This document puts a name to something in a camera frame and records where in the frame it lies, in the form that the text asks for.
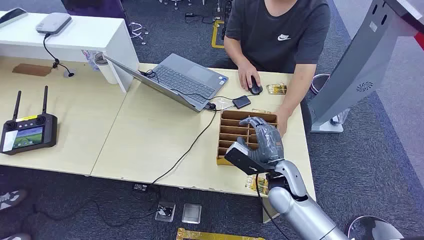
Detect person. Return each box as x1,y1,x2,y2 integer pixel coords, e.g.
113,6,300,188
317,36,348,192
211,0,332,138

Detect brown cardboard piece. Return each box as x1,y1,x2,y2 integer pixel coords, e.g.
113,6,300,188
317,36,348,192
12,63,53,78

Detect black smartphone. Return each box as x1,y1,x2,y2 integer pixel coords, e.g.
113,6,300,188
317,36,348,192
0,7,29,29

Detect black external drive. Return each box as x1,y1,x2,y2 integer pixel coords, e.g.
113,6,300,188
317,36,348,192
231,95,252,110

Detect grey kiosk stand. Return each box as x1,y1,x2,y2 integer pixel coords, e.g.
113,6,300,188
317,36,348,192
308,0,424,134

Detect metal floor socket plate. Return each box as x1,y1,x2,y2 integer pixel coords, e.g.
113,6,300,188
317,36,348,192
181,202,203,225
154,201,177,223

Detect grey router box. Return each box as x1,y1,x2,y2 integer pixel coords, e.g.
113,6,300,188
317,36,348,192
35,12,73,36

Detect person's left hand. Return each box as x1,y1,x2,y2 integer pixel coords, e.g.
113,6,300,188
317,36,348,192
274,106,294,138

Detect patterned plastic bag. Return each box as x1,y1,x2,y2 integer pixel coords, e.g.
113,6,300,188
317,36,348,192
82,49,100,72

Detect person's right hand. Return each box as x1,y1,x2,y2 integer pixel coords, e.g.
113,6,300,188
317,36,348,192
237,62,263,91

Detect black remote controller with screen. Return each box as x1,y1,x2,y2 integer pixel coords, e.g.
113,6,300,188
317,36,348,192
0,85,59,156

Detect white paper roll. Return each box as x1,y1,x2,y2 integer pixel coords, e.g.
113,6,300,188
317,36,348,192
94,52,119,85

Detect black laptop power cable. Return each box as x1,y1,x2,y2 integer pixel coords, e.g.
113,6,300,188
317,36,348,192
132,101,218,193

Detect black router cable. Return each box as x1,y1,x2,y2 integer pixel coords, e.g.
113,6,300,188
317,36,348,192
42,33,76,78

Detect wire waste bin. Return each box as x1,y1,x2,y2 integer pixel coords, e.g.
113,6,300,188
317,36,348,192
310,73,351,127

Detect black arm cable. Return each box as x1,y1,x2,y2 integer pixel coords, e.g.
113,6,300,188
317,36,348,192
254,172,291,240

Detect black computer mouse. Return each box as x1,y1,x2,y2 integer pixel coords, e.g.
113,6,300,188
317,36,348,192
248,75,264,96

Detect grey shoe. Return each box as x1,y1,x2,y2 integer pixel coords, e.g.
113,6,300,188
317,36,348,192
0,232,32,240
0,189,28,212

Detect wooden card organizer box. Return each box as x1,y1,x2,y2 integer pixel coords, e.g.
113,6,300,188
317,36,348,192
216,109,279,167

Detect shiny round metal base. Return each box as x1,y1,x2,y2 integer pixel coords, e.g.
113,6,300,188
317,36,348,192
345,215,405,240

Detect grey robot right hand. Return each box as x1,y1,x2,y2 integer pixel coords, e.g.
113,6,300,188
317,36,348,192
236,116,285,166

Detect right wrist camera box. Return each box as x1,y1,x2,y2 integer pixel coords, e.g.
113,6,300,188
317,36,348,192
224,142,276,176

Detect gold foil sheet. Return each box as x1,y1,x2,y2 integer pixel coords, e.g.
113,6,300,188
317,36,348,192
175,227,266,240

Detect white desk shelf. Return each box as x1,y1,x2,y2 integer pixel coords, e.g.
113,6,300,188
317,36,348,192
0,10,140,94

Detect grey laptop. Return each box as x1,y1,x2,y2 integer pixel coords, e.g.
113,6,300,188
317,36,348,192
103,52,230,114

